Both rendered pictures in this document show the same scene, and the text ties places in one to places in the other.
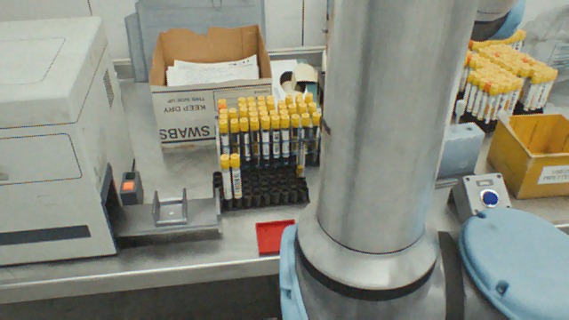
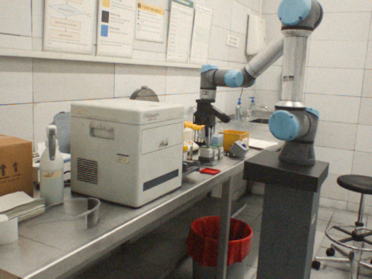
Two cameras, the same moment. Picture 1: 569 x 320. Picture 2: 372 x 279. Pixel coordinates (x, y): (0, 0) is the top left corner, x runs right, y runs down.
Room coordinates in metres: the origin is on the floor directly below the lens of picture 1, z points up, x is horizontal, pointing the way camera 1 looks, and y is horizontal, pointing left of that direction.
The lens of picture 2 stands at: (-0.24, 1.35, 1.29)
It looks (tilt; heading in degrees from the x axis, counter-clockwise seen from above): 10 degrees down; 306
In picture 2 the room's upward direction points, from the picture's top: 3 degrees clockwise
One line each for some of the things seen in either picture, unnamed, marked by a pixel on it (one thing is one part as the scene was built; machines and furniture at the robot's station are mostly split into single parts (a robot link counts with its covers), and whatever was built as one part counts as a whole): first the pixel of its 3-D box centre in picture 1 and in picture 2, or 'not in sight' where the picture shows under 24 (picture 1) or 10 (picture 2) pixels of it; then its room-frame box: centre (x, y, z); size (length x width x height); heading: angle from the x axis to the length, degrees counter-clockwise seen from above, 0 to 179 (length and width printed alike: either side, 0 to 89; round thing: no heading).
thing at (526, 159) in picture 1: (539, 155); (233, 140); (0.74, -0.48, 0.92); 0.13 x 0.13 x 0.10; 6
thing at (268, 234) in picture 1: (277, 236); (210, 171); (0.58, 0.01, 0.88); 0.07 x 0.07 x 0.01; 8
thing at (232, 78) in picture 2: not in sight; (230, 78); (0.58, -0.11, 1.27); 0.11 x 0.11 x 0.08; 87
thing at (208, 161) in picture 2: not in sight; (206, 160); (0.67, -0.10, 0.89); 0.09 x 0.05 x 0.04; 10
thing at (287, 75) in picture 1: (296, 91); not in sight; (1.00, -0.02, 0.92); 0.24 x 0.12 x 0.10; 8
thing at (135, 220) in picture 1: (157, 212); (180, 169); (0.59, 0.21, 0.92); 0.21 x 0.07 x 0.05; 98
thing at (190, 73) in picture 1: (212, 82); not in sight; (0.99, 0.16, 0.95); 0.29 x 0.25 x 0.15; 8
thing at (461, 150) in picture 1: (449, 153); (216, 145); (0.75, -0.31, 0.92); 0.10 x 0.07 x 0.10; 105
